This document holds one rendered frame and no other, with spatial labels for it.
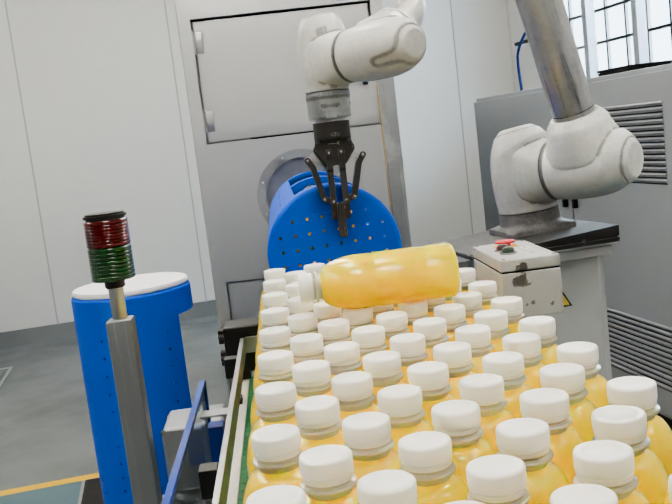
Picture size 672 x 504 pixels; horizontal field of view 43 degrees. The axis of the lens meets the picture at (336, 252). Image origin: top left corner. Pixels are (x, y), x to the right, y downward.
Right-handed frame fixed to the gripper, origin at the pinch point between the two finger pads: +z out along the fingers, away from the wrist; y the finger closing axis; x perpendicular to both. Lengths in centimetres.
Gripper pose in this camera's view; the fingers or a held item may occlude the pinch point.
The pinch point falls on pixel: (341, 219)
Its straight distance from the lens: 177.6
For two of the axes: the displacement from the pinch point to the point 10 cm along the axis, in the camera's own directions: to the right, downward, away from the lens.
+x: -0.8, -1.2, 9.9
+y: 9.9, -1.2, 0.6
